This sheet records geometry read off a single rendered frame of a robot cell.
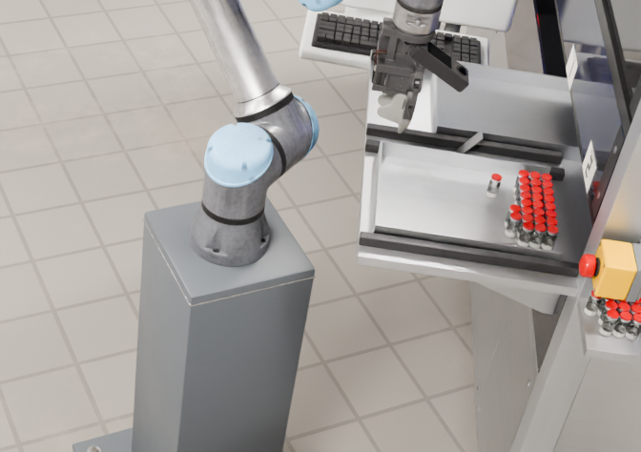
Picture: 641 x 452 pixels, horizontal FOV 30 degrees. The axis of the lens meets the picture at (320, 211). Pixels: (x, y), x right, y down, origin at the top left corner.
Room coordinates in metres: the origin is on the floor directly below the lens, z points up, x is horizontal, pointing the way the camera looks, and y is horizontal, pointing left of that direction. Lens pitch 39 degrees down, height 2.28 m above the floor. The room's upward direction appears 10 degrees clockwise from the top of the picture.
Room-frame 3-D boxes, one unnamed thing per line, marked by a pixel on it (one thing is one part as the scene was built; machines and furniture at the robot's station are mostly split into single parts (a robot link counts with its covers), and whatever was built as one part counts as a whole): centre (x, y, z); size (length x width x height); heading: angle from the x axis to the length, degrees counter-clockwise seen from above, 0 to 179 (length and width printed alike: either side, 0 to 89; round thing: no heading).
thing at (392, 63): (1.71, -0.09, 1.24); 0.09 x 0.08 x 0.12; 92
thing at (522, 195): (1.80, -0.38, 0.90); 0.18 x 0.02 x 0.05; 2
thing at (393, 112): (1.70, -0.09, 1.13); 0.06 x 0.03 x 0.09; 92
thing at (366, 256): (1.96, -0.30, 0.87); 0.70 x 0.48 x 0.02; 2
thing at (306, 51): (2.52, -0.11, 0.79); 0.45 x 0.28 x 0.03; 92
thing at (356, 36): (2.46, -0.11, 0.82); 0.40 x 0.14 x 0.02; 91
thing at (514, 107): (2.14, -0.37, 0.90); 0.34 x 0.26 x 0.04; 92
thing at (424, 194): (1.79, -0.27, 0.90); 0.34 x 0.26 x 0.04; 92
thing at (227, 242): (1.69, 0.16, 0.84); 0.15 x 0.15 x 0.10
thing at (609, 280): (1.55, -0.51, 0.99); 0.08 x 0.07 x 0.07; 92
